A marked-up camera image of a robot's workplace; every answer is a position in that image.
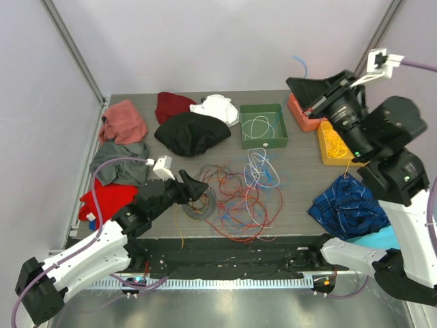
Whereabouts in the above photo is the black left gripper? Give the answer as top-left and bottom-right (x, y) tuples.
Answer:
(149, 169), (208, 221)

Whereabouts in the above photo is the orange plastic bin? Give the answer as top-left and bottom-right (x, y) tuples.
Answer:
(287, 94), (326, 133)

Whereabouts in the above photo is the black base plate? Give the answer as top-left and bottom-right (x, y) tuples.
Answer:
(123, 236), (336, 280)

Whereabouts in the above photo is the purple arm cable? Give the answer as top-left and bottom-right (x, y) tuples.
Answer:
(401, 59), (437, 254)
(10, 157), (151, 328)

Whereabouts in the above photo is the grey coiled cable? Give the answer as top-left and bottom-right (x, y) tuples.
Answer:
(182, 188), (217, 221)

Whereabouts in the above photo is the pink cloth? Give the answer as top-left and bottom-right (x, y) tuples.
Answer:
(98, 100), (147, 145)

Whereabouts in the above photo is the green plastic bin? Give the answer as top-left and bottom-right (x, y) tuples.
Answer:
(240, 103), (289, 150)

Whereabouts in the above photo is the black cloth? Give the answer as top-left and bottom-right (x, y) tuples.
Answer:
(154, 112), (231, 157)

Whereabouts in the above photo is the bright red cloth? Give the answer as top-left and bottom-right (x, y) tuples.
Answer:
(79, 178), (139, 227)

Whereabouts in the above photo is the white slotted cable duct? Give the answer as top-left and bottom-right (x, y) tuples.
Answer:
(86, 275), (313, 290)

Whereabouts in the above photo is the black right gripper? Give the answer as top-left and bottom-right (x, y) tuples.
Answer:
(287, 70), (376, 161)

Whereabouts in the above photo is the dark red cloth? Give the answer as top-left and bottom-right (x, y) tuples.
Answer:
(155, 92), (197, 125)

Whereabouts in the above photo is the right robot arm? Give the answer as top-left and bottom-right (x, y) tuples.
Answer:
(286, 70), (436, 306)

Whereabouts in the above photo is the bright yellow cable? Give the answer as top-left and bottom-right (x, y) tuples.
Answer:
(323, 129), (354, 160)

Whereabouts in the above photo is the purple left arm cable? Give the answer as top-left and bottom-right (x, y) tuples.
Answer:
(10, 157), (151, 328)

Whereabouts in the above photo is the grey cloth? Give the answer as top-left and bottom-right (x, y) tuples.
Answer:
(89, 141), (150, 187)

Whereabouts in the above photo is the yellow plastic bin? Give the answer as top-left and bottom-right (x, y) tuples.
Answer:
(317, 121), (365, 167)

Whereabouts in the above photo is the left aluminium frame post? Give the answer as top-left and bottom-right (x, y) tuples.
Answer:
(38, 0), (107, 105)

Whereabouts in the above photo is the blue plaid shirt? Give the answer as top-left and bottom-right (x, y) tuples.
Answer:
(307, 174), (390, 241)

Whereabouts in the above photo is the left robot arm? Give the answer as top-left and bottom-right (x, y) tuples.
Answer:
(11, 169), (209, 327)

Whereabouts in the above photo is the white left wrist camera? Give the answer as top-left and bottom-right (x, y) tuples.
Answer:
(145, 155), (175, 181)

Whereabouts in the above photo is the white cloth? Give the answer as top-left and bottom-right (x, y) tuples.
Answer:
(189, 94), (240, 127)

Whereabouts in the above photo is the turquoise cloth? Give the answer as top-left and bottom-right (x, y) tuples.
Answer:
(348, 225), (400, 249)

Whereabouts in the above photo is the right aluminium frame post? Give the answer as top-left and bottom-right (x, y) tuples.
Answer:
(354, 0), (406, 75)

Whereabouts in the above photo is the aluminium frame post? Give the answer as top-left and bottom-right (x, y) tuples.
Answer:
(354, 0), (406, 75)
(38, 0), (107, 105)

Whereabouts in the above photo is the blue cable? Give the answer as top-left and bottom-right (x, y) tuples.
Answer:
(211, 54), (308, 240)

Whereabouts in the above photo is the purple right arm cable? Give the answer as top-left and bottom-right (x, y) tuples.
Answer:
(401, 59), (437, 254)

